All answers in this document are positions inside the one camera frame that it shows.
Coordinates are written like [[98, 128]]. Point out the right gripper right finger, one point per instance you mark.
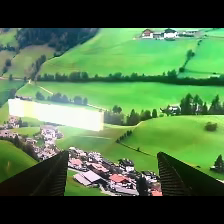
[[181, 178]]

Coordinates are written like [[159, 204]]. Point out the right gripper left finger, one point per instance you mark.
[[43, 180]]

